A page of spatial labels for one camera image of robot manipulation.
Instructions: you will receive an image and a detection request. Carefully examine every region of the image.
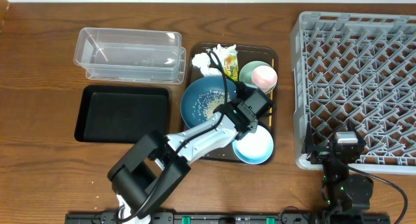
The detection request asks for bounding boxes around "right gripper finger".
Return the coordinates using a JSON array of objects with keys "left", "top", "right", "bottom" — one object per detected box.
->
[
  {"left": 347, "top": 120, "right": 365, "bottom": 143},
  {"left": 302, "top": 123, "right": 315, "bottom": 153}
]

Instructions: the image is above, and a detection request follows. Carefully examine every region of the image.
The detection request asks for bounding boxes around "pink cup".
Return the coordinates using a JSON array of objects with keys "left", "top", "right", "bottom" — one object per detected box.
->
[{"left": 252, "top": 66, "right": 278, "bottom": 93}]

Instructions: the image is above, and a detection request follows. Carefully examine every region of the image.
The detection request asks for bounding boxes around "white light-blue small bowl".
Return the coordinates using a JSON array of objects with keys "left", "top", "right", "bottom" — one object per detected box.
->
[{"left": 232, "top": 125, "right": 274, "bottom": 165}]

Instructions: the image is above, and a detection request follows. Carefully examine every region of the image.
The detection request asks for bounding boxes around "pile of rice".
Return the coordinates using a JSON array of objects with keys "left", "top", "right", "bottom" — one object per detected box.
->
[{"left": 192, "top": 90, "right": 225, "bottom": 121}]

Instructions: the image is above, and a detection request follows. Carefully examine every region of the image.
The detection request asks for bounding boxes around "dark blue plate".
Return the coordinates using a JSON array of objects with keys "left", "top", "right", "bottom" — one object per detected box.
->
[{"left": 181, "top": 77, "right": 225, "bottom": 128}]

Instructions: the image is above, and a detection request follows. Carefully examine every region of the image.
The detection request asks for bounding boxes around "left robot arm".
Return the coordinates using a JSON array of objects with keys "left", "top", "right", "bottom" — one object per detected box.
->
[{"left": 107, "top": 89, "right": 274, "bottom": 223}]

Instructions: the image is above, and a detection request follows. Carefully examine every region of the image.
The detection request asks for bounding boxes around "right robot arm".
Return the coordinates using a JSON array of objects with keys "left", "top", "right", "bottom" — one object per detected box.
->
[{"left": 302, "top": 123, "right": 374, "bottom": 223}]

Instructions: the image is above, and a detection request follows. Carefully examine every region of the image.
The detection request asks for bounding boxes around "grey dishwasher rack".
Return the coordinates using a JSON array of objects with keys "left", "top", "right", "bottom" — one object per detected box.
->
[{"left": 291, "top": 11, "right": 415, "bottom": 175}]

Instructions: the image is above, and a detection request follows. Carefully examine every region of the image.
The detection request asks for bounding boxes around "black waste tray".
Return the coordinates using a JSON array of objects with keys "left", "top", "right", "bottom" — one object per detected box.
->
[{"left": 74, "top": 85, "right": 169, "bottom": 143}]

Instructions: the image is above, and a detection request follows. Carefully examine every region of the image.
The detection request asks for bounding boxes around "wooden chopstick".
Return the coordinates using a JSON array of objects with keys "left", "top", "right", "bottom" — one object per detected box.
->
[{"left": 268, "top": 59, "right": 274, "bottom": 128}]

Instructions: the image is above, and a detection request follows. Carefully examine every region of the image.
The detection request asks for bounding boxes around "dark brown serving tray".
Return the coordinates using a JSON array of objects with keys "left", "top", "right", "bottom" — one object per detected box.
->
[{"left": 182, "top": 45, "right": 278, "bottom": 164}]

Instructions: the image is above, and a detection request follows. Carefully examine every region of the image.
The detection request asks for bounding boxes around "green bowl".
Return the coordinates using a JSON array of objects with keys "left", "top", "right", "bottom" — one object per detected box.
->
[{"left": 239, "top": 61, "right": 271, "bottom": 88}]

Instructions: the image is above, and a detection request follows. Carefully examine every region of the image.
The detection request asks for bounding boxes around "yellow green snack wrapper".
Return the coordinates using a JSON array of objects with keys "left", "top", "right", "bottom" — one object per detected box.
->
[{"left": 224, "top": 53, "right": 239, "bottom": 81}]

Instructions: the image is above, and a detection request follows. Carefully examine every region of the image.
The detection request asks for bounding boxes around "crumpled white tissue top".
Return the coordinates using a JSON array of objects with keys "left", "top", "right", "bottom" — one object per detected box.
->
[{"left": 207, "top": 44, "right": 238, "bottom": 68}]

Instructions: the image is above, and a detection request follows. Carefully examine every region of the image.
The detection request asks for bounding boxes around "crumpled white tissue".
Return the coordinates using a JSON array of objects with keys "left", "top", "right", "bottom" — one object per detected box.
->
[
  {"left": 207, "top": 44, "right": 238, "bottom": 68},
  {"left": 192, "top": 53, "right": 222, "bottom": 77}
]

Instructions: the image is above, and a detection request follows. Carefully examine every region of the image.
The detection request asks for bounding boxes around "crumpled white tissue left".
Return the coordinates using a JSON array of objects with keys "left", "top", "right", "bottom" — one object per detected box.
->
[{"left": 192, "top": 53, "right": 222, "bottom": 77}]

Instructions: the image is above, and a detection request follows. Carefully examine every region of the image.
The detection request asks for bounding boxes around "clear plastic bin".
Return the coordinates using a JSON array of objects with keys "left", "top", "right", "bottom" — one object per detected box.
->
[{"left": 73, "top": 27, "right": 187, "bottom": 84}]

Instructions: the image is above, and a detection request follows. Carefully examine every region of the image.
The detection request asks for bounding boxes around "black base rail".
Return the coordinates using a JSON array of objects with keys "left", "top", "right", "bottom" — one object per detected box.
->
[{"left": 64, "top": 211, "right": 391, "bottom": 224}]

